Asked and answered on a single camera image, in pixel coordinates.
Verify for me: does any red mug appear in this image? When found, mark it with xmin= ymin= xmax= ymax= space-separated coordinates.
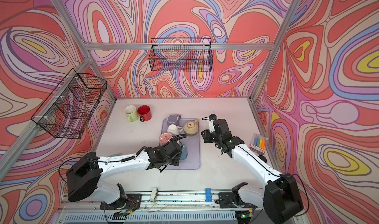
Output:
xmin=137 ymin=105 xmax=152 ymax=122

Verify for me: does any light green mug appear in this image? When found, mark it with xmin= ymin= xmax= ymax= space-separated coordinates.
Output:
xmin=124 ymin=105 xmax=139 ymax=122

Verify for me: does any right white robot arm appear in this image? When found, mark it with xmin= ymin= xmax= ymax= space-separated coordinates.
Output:
xmin=201 ymin=115 xmax=304 ymax=224

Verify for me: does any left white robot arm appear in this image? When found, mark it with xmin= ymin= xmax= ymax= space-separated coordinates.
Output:
xmin=66 ymin=134 xmax=187 ymax=210

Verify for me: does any blue floral mug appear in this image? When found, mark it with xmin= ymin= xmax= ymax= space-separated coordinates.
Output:
xmin=180 ymin=143 xmax=188 ymax=161

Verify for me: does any pink cartoon mug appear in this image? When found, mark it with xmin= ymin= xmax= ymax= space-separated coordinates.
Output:
xmin=159 ymin=132 xmax=173 ymax=146

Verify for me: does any white mug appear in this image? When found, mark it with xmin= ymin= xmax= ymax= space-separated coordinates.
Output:
xmin=167 ymin=124 xmax=183 ymax=136

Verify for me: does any lavender mug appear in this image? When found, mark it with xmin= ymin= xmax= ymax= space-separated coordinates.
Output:
xmin=166 ymin=114 xmax=181 ymax=126

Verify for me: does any lavender plastic tray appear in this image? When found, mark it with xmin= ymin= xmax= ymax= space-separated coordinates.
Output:
xmin=161 ymin=117 xmax=201 ymax=170

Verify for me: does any box of coloured markers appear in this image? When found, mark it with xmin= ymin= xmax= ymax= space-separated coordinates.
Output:
xmin=249 ymin=133 xmax=268 ymax=155

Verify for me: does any blue toy brick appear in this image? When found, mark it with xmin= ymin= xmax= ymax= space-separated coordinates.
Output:
xmin=204 ymin=188 xmax=213 ymax=203

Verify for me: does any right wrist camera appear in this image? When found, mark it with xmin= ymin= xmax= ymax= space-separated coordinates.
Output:
xmin=202 ymin=114 xmax=217 ymax=133

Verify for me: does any white clip on rail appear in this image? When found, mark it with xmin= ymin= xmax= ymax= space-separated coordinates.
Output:
xmin=149 ymin=187 xmax=159 ymax=202

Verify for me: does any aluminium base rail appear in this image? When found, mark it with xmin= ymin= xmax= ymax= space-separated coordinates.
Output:
xmin=53 ymin=189 xmax=297 ymax=224

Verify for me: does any back black wire basket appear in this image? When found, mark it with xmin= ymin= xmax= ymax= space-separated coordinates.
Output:
xmin=149 ymin=37 xmax=213 ymax=72

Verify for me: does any black wire basket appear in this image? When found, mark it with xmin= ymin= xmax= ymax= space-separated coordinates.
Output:
xmin=31 ymin=69 xmax=108 ymax=139
xmin=149 ymin=37 xmax=213 ymax=72

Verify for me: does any left black wire basket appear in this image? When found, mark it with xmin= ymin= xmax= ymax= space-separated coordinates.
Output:
xmin=31 ymin=69 xmax=108 ymax=139

